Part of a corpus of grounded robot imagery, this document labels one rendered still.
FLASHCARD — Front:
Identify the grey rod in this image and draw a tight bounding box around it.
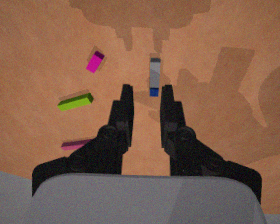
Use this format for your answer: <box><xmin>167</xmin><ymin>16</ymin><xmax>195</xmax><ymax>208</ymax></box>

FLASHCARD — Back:
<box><xmin>150</xmin><ymin>58</ymin><xmax>161</xmax><ymax>88</ymax></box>

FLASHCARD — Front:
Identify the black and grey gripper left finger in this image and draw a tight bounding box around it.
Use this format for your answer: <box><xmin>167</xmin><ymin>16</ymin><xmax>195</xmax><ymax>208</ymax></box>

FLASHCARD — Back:
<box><xmin>32</xmin><ymin>84</ymin><xmax>134</xmax><ymax>197</ymax></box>

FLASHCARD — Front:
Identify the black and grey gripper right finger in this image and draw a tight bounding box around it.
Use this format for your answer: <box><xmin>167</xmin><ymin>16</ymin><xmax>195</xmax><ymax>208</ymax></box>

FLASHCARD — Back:
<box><xmin>160</xmin><ymin>85</ymin><xmax>262</xmax><ymax>205</ymax></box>

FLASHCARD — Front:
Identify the small blue block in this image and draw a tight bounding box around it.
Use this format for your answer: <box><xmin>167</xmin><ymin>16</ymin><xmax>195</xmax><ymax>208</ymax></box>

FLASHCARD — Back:
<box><xmin>150</xmin><ymin>87</ymin><xmax>159</xmax><ymax>97</ymax></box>

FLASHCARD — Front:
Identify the lime green rod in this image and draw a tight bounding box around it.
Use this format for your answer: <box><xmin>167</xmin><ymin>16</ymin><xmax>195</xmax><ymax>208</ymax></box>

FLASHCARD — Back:
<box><xmin>57</xmin><ymin>93</ymin><xmax>94</xmax><ymax>111</ymax></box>

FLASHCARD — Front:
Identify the magenta rectangular block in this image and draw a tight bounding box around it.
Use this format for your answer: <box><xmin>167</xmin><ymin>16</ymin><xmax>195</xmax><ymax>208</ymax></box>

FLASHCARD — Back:
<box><xmin>86</xmin><ymin>51</ymin><xmax>104</xmax><ymax>73</ymax></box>

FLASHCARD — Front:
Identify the pink rod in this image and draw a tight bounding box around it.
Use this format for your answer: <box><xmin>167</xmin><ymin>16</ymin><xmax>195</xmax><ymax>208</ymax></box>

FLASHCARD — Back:
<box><xmin>61</xmin><ymin>139</ymin><xmax>92</xmax><ymax>151</ymax></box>

